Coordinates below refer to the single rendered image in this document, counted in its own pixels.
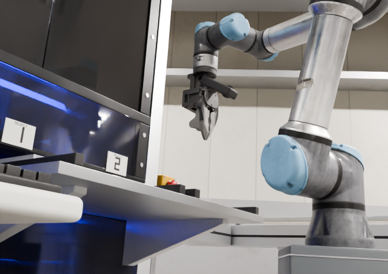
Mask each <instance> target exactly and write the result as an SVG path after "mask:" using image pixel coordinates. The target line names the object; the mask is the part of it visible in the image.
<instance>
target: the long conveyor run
mask: <svg viewBox="0 0 388 274"><path fill-rule="evenodd" d="M311 218H312V217H264V218H263V224H283V223H310V221H311ZM366 218H367V221H368V222H369V223H388V216H366ZM369 225H370V229H371V231H372V234H373V236H374V239H375V241H376V249H386V250H388V224H369ZM231 227H232V233H231V245H205V244H200V243H192V242H188V243H185V244H184V245H190V246H214V247H258V248H277V247H288V246H290V245H305V237H306V234H307V231H308V227H309V225H241V224H235V225H232V226H231Z"/></svg>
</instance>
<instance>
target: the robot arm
mask: <svg viewBox="0 0 388 274"><path fill-rule="evenodd" d="M308 11H309V12H308V13H305V14H302V15H300V16H297V17H295V18H292V19H290V20H288V21H285V22H283V23H280V24H278V25H275V26H273V27H270V28H268V29H265V30H263V31H257V30H255V29H253V28H251V27H250V26H249V22H248V20H247V19H246V18H245V17H244V16H243V15H242V14H240V13H233V14H231V15H229V16H226V17H224V18H223V19H222V20H221V21H219V22H217V23H212V22H209V21H206V22H204V23H200V24H198V25H197V26H196V29H195V35H194V51H193V73H190V74H188V78H187V79H189V80H190V81H191V83H190V89H188V90H183V96H182V107H184V108H185V109H187V110H189V111H191V112H193V113H195V114H196V115H195V118H194V119H192V120H191V121H190V122H189V126H190V127H191V128H196V130H197V131H201V133H202V137H203V140H207V139H208V138H209V137H210V135H211V133H212V131H213V129H214V127H215V126H216V123H217V119H218V106H219V105H218V96H217V94H216V92H218V93H220V94H222V95H223V97H225V98H231V99H236V97H237V95H238V92H237V91H235V90H234V88H233V87H232V86H226V85H224V84H222V83H219V82H217V81H215V80H214V79H215V78H216V77H217V71H218V51H219V50H221V49H223V48H225V47H227V46H230V47H232V48H235V49H237V50H239V51H242V52H244V53H247V54H249V55H251V56H254V57H255V58H257V59H259V60H263V61H272V60H273V59H274V58H275V57H276V56H277V55H278V53H279V52H280V51H282V50H286V49H289V48H291V47H295V46H298V45H301V44H303V43H307V45H306V48H305V53H304V58H303V62H302V65H301V70H300V74H299V79H298V82H297V87H296V91H295V94H294V99H293V103H292V108H291V111H290V116H289V120H288V122H287V123H286V124H284V125H283V126H281V127H280V128H279V131H278V135H277V136H274V137H272V138H271V139H270V140H269V141H268V143H266V144H265V146H264V148H263V150H262V154H261V158H260V167H261V171H262V175H263V176H264V178H265V181H266V182H267V184H268V185H269V186H270V187H271V188H273V189H275V190H277V191H280V192H283V193H284V194H287V195H297V196H301V197H306V198H312V218H311V221H310V224H309V227H308V231H307V234H306V237H305V245H309V246H331V247H352V248H364V249H376V241H375V239H374V236H373V234H372V231H371V229H370V225H369V223H368V221H367V218H366V215H365V195H364V173H363V172H364V165H363V160H362V156H361V153H360V152H359V151H358V150H357V149H355V148H354V147H352V146H348V145H345V144H341V145H339V144H338V143H333V139H332V137H331V136H330V134H329V132H328V127H329V123H330V118H331V114H332V111H333V106H334V101H335V96H336V93H337V89H338V84H339V81H340V77H341V72H342V67H343V64H344V59H345V55H346V50H347V47H348V43H349V38H350V33H351V31H355V30H358V29H362V28H364V27H367V26H369V25H371V24H373V23H374V22H376V21H378V20H379V19H380V18H381V17H382V16H383V15H384V14H385V13H386V12H387V11H388V0H310V2H309V7H308ZM209 111H210V112H209Z"/></svg>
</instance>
